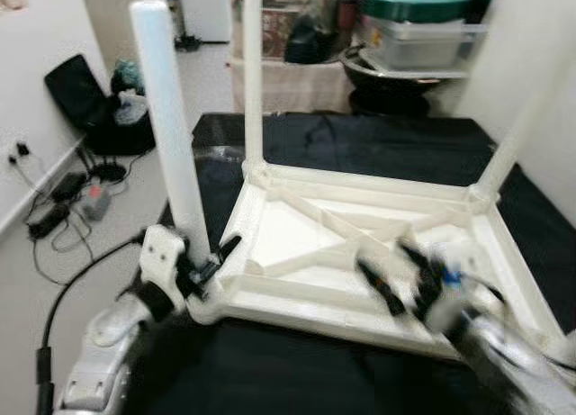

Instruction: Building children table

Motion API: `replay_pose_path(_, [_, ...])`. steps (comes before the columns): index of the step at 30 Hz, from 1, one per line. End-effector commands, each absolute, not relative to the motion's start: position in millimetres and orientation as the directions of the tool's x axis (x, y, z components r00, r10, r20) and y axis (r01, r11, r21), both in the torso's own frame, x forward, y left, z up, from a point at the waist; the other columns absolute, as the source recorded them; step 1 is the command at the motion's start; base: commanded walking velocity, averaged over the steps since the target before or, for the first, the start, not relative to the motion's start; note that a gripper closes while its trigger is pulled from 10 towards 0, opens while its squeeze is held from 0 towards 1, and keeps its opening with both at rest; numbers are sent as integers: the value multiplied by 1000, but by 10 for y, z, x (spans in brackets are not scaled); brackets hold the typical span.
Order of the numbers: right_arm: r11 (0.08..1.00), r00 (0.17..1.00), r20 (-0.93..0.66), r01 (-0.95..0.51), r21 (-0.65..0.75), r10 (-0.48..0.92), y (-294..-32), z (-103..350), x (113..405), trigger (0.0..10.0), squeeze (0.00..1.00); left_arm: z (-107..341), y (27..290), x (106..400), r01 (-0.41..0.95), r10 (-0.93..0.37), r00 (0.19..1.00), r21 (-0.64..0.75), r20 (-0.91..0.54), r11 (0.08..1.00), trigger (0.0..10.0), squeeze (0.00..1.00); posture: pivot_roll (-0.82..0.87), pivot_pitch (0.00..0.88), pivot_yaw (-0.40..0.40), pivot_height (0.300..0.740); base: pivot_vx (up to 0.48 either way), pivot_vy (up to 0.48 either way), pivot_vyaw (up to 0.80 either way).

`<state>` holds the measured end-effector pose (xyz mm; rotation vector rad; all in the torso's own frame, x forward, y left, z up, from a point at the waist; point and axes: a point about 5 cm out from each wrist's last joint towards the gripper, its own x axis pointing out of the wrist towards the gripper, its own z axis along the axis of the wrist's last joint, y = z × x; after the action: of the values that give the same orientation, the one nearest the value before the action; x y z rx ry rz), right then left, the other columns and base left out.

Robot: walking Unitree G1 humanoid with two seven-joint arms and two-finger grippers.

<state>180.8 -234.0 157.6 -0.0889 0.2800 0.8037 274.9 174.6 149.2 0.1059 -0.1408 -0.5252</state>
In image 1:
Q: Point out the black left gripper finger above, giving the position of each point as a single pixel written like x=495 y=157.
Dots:
x=228 y=251

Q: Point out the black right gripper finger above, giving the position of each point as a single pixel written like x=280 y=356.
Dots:
x=414 y=260
x=381 y=287

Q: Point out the white plastic table top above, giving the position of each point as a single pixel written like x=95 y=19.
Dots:
x=297 y=226

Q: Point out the clear tape patch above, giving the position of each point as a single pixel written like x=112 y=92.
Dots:
x=216 y=149

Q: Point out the black wifi router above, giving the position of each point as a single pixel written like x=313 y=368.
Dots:
x=108 y=172

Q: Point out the black tablecloth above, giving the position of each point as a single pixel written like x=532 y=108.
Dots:
x=360 y=136

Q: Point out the black power adapter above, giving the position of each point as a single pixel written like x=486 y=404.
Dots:
x=68 y=185

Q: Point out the black power strip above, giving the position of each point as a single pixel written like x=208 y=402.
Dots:
x=49 y=221

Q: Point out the black wok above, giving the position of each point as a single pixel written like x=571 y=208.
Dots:
x=396 y=91

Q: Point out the white plastic bag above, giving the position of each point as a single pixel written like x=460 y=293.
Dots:
x=130 y=107

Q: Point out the beige cloth covered bench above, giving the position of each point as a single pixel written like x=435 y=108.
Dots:
x=297 y=86

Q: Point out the green stuffed toy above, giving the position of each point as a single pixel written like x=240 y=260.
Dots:
x=128 y=73

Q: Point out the dark green slippers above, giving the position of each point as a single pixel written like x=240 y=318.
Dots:
x=189 y=44

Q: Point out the clear plastic storage box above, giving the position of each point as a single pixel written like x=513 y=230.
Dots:
x=418 y=48

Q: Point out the black folding chair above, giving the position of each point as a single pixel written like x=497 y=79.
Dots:
x=76 y=91

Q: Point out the orange lidded storage box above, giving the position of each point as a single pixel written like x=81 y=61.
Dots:
x=279 y=23

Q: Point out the black bag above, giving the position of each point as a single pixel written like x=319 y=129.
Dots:
x=315 y=32

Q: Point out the white fridge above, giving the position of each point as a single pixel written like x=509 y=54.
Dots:
x=205 y=10

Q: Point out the green pot with lid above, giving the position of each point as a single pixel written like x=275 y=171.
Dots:
x=414 y=5

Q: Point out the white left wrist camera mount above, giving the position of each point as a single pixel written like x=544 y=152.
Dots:
x=162 y=253

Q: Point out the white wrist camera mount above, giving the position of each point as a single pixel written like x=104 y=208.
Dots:
x=162 y=253
x=468 y=262

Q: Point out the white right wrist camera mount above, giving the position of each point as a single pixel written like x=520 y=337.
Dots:
x=468 y=262

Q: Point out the black wall charger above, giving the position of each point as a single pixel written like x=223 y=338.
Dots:
x=22 y=150

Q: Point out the black wall plug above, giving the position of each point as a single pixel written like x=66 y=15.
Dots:
x=12 y=157

